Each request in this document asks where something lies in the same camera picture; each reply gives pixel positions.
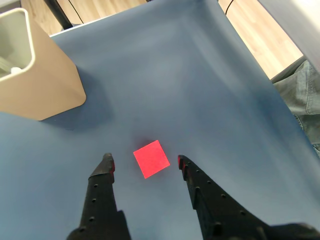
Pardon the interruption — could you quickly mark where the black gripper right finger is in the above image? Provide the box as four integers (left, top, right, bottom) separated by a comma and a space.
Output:
177, 154, 276, 240

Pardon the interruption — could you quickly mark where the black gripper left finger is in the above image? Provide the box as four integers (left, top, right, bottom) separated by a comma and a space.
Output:
66, 152, 132, 240

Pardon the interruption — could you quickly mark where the red cube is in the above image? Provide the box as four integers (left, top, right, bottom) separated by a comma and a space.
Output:
132, 139, 171, 180

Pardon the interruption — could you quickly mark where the white square box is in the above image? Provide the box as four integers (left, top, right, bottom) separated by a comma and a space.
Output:
0, 7, 87, 122

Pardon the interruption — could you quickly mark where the dark grey mat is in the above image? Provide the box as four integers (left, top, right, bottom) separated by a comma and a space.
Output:
0, 0, 320, 240

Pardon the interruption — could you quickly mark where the person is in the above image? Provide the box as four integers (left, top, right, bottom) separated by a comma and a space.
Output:
271, 56, 320, 158

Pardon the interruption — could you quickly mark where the black pole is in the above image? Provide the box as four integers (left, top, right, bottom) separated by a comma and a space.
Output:
44, 0, 74, 29

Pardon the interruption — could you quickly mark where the thin black cable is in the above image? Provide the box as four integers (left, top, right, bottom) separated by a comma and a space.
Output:
223, 0, 236, 16
66, 0, 85, 25

